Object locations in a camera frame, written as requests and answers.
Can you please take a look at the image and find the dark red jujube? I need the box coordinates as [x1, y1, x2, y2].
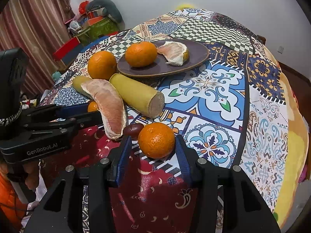
[123, 123, 144, 139]

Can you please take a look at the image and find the yellow-green sugarcane piece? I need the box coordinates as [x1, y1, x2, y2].
[109, 73, 164, 118]
[72, 76, 92, 98]

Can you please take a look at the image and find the pomelo segment with yellow rind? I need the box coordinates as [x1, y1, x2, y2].
[157, 41, 189, 66]

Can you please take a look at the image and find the striped brown curtain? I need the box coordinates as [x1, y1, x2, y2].
[1, 0, 74, 95]

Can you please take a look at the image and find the white wall socket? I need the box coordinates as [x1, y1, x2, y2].
[277, 46, 284, 54]

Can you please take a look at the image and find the long pomelo segment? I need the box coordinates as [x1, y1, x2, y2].
[81, 79, 127, 140]

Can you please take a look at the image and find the wooden bed frame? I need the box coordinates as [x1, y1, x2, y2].
[245, 37, 310, 140]

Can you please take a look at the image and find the person's left hand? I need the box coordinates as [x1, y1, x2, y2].
[0, 159, 41, 191]

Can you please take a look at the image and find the pile of clothes and boxes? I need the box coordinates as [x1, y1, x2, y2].
[65, 0, 124, 46]

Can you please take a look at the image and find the yellow orange blanket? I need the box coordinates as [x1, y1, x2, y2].
[263, 46, 309, 228]

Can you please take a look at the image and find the small tangerine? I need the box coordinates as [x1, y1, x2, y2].
[87, 101, 99, 112]

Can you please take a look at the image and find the dark purple plate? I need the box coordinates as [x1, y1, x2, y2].
[116, 39, 209, 78]

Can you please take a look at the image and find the yellow-green sugarcane piece front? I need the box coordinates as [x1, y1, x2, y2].
[109, 73, 164, 118]

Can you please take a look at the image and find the large orange near plate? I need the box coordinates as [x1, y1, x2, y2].
[87, 51, 117, 81]

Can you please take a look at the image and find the yellow pillow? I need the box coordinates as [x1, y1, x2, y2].
[176, 3, 195, 10]

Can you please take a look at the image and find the orange with sticker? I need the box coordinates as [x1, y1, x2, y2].
[125, 42, 158, 68]

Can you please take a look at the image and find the red blue box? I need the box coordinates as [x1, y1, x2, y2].
[52, 37, 84, 65]

